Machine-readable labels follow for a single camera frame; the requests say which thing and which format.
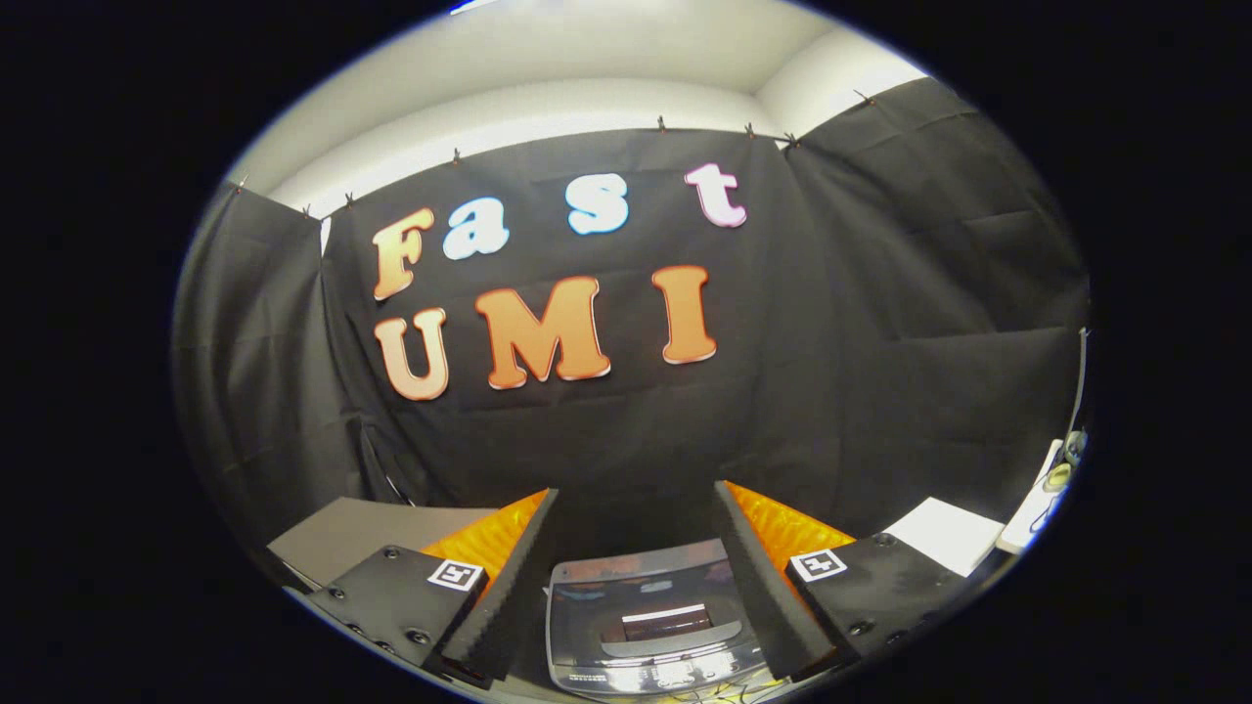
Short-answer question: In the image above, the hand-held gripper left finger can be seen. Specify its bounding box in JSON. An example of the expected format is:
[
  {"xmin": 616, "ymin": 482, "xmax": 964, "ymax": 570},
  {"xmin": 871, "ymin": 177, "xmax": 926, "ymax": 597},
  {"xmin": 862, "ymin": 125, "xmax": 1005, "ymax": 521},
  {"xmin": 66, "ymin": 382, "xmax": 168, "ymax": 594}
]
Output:
[{"xmin": 303, "ymin": 489, "xmax": 560, "ymax": 690}]

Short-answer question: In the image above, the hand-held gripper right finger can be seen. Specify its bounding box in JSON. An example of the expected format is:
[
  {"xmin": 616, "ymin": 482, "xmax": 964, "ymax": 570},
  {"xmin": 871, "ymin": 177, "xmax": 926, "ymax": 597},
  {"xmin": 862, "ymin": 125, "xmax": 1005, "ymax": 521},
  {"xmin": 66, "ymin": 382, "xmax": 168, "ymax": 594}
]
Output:
[{"xmin": 714, "ymin": 479, "xmax": 969, "ymax": 683}]

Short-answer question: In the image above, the grey washing machine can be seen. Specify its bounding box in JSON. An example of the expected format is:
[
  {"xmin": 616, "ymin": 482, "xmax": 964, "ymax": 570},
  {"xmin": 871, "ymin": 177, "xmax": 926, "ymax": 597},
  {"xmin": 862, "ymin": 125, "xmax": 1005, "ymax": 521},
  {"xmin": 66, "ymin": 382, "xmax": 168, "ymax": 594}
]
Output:
[{"xmin": 545, "ymin": 538, "xmax": 774, "ymax": 697}]

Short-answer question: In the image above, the grey platform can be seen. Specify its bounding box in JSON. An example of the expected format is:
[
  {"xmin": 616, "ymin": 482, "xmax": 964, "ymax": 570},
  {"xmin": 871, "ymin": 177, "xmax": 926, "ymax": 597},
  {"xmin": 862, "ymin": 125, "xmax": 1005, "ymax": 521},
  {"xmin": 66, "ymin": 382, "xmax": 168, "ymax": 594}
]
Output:
[{"xmin": 267, "ymin": 497, "xmax": 500, "ymax": 593}]

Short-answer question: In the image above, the white board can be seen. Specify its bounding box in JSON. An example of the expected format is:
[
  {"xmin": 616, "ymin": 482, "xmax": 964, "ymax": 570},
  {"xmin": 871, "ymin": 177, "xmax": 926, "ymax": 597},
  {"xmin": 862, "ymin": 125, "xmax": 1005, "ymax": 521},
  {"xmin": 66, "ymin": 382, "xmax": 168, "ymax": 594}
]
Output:
[{"xmin": 883, "ymin": 497, "xmax": 1006, "ymax": 578}]

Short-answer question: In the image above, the black backdrop cloth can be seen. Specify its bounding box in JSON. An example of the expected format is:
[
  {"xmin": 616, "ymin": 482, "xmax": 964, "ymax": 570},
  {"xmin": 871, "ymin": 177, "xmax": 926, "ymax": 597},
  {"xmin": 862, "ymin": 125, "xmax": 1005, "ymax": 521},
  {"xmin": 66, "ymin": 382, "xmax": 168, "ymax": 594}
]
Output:
[{"xmin": 174, "ymin": 78, "xmax": 1092, "ymax": 588}]

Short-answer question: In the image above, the white side shelf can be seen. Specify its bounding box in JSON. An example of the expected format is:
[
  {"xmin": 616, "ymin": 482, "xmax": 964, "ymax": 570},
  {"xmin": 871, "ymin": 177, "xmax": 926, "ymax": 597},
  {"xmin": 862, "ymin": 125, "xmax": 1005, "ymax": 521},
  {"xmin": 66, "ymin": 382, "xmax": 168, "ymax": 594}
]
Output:
[{"xmin": 998, "ymin": 438, "xmax": 1075, "ymax": 554}]

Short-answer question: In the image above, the row of small backdrop clips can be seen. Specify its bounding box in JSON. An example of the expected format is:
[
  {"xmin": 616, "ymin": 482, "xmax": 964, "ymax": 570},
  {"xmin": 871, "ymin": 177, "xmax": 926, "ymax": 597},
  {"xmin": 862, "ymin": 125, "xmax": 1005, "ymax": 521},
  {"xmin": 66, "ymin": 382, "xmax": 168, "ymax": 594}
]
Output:
[{"xmin": 233, "ymin": 90, "xmax": 873, "ymax": 216}]

